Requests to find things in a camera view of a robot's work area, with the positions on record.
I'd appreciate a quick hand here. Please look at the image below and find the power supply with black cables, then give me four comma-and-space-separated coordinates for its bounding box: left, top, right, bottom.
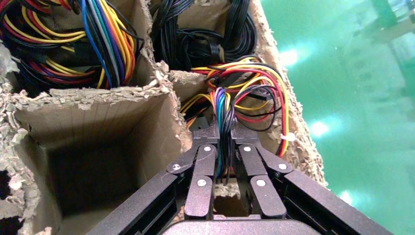
149, 0, 259, 71

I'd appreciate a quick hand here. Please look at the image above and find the power supply with coloured cables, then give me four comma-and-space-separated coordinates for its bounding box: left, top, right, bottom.
0, 0, 146, 95
179, 55, 297, 187

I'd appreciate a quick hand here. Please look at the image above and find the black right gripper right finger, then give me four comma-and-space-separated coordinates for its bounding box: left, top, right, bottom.
232, 124, 393, 235

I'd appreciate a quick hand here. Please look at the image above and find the brown cardboard divider box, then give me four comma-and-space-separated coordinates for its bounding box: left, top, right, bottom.
0, 0, 329, 235

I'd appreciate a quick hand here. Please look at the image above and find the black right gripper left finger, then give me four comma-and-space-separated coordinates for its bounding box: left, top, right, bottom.
85, 124, 221, 235

